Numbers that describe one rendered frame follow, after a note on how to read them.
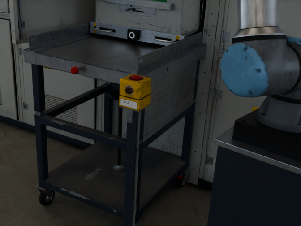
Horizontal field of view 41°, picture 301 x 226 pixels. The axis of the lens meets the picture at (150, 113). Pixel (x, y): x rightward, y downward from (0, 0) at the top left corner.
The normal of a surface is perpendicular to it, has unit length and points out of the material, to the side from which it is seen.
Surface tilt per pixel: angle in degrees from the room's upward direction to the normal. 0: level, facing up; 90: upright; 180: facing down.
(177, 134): 90
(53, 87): 90
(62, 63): 90
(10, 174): 0
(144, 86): 90
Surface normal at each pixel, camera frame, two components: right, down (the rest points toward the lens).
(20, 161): 0.06, -0.92
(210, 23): -0.47, 0.31
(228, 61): -0.82, 0.18
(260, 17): -0.21, 0.11
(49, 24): 0.80, 0.27
